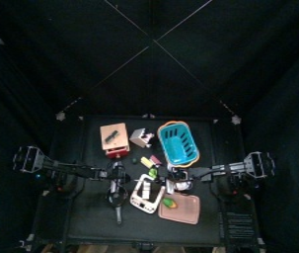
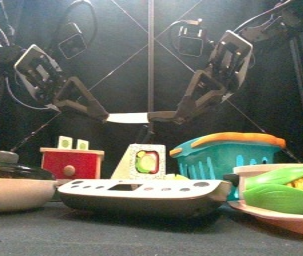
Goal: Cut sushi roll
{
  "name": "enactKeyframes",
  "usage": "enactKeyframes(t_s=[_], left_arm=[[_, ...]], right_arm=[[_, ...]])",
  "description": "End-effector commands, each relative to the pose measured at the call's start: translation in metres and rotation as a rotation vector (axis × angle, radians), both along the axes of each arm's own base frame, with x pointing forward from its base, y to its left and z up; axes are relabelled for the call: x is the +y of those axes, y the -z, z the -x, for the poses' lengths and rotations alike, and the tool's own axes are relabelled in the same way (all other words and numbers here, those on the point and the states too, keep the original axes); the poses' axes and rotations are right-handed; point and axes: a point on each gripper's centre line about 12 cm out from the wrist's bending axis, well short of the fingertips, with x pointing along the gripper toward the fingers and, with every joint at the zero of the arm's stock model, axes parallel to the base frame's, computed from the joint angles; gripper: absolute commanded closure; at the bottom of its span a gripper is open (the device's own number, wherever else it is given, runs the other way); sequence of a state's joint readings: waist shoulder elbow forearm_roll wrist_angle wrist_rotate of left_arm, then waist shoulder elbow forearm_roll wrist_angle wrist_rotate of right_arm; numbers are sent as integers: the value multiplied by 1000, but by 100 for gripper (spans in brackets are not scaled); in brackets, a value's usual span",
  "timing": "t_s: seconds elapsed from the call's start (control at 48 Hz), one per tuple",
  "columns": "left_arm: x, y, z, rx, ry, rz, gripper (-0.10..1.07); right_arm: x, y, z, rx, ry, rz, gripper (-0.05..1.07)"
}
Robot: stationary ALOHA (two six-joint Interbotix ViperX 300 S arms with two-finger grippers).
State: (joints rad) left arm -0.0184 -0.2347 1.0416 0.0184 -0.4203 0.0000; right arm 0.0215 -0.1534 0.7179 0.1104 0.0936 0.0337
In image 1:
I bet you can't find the white block in tray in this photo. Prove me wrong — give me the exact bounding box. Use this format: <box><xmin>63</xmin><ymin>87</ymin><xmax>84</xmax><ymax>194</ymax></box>
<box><xmin>142</xmin><ymin>181</ymin><xmax>151</xmax><ymax>201</ymax></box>

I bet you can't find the yellow toy food block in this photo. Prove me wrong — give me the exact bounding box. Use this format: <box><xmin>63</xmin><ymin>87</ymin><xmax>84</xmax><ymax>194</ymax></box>
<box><xmin>140</xmin><ymin>156</ymin><xmax>154</xmax><ymax>169</ymax></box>

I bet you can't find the black frying pan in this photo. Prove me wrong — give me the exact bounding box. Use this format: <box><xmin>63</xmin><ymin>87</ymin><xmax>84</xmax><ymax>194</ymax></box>
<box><xmin>106</xmin><ymin>185</ymin><xmax>130</xmax><ymax>226</ymax></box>

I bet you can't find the white toy cup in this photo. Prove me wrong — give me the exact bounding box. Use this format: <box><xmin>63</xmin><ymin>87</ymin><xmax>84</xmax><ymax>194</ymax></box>
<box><xmin>174</xmin><ymin>181</ymin><xmax>194</xmax><ymax>193</ymax></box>

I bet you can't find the white pink toy box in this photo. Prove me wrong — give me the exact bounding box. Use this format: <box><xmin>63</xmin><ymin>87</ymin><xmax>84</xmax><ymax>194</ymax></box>
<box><xmin>128</xmin><ymin>127</ymin><xmax>155</xmax><ymax>149</ymax></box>

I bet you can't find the pink toy food block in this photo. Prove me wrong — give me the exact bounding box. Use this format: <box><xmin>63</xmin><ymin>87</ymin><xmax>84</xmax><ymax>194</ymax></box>
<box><xmin>150</xmin><ymin>154</ymin><xmax>163</xmax><ymax>166</ymax></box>

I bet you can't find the blue basket orange rim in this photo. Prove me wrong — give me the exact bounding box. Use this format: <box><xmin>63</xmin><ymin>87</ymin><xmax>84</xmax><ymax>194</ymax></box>
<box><xmin>155</xmin><ymin>121</ymin><xmax>201</xmax><ymax>168</ymax></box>

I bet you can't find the green yellow toy sushi roll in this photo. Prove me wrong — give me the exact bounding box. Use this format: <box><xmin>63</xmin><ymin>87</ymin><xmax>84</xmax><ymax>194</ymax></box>
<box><xmin>160</xmin><ymin>197</ymin><xmax>179</xmax><ymax>210</ymax></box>

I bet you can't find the white plastic tray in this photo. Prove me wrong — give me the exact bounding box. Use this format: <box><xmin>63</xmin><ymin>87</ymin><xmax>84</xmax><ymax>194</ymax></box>
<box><xmin>130</xmin><ymin>173</ymin><xmax>167</xmax><ymax>214</ymax></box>

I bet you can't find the pink cutting board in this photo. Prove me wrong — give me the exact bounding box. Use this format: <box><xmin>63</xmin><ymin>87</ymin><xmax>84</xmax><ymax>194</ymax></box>
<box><xmin>156</xmin><ymin>192</ymin><xmax>202</xmax><ymax>226</ymax></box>

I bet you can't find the wooden toy stove red drawer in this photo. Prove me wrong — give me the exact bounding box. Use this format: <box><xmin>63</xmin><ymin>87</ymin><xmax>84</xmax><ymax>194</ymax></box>
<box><xmin>99</xmin><ymin>122</ymin><xmax>132</xmax><ymax>160</ymax></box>

